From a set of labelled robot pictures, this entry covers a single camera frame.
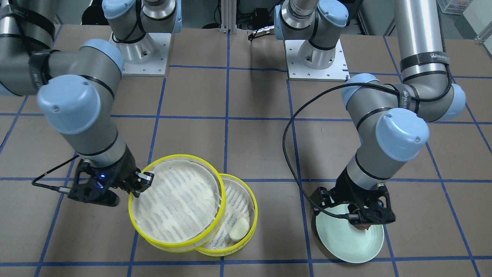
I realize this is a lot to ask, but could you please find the aluminium frame post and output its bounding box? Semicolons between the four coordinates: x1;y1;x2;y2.
220;0;237;35

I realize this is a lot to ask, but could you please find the brown steamed bun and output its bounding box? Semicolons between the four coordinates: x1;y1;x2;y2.
353;225;371;231

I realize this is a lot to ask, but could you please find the yellow rimmed steamer basket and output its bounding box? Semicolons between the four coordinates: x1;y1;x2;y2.
128;154;226;253
196;174;258;257

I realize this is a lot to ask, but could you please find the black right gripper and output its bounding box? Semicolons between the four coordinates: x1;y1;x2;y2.
68;147;155;207

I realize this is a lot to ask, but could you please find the white steamed bun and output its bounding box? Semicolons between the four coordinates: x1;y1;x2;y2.
229;217;250;242

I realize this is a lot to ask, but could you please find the light green plate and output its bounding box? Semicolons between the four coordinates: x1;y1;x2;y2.
312;212;385;264

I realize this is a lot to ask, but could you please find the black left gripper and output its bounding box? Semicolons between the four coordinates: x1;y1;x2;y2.
311;169;396;226

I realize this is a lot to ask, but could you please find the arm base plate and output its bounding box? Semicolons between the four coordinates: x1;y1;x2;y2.
284;40;350;82
109;33;172;77

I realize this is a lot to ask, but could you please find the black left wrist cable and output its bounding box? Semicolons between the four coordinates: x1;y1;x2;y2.
283;23;454;220

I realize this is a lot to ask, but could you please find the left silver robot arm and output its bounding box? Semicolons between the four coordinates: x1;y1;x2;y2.
282;0;466;229

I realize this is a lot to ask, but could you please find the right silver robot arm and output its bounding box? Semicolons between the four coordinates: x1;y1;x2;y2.
1;0;182;207

